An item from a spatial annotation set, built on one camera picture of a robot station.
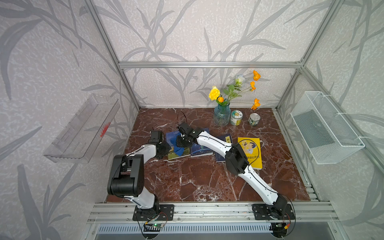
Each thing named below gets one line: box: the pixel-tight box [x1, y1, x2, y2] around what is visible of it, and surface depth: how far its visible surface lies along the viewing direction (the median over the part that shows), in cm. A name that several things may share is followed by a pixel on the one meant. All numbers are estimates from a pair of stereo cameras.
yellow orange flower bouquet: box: [209, 70, 261, 111], surface depth 95 cm
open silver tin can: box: [248, 112, 261, 127], surface depth 110 cm
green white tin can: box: [230, 110, 243, 126], surface depth 108 cm
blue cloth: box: [173, 144, 185, 157], surface depth 93 cm
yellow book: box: [237, 137, 263, 170], surface depth 96 cm
